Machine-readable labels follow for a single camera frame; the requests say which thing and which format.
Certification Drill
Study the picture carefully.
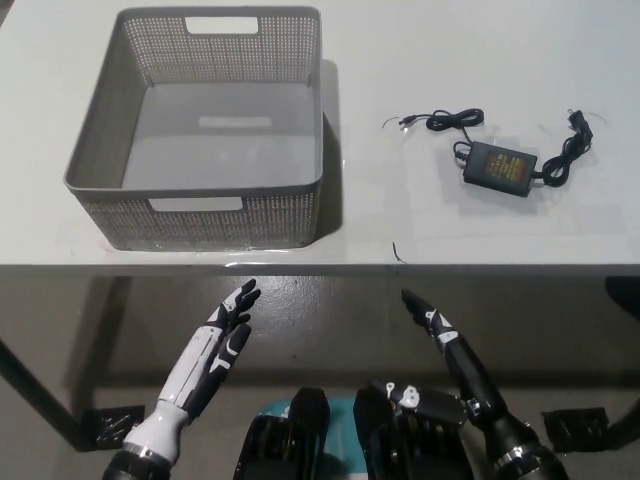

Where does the black power adapter with cord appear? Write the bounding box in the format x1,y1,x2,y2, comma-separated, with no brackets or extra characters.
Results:
393,107,596,187

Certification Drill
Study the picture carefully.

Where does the grey perforated plastic basket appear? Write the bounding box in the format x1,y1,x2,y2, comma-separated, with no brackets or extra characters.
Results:
62,5,325,252

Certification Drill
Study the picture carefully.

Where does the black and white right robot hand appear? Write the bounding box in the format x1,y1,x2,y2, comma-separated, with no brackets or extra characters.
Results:
368,288,507,427

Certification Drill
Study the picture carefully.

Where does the black metal table leg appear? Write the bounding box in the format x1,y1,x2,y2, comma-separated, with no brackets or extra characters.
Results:
607,407,640,451
0,338,96,454

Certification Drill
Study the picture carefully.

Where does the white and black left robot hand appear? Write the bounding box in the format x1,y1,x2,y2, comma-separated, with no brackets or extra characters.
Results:
157,278,263,422

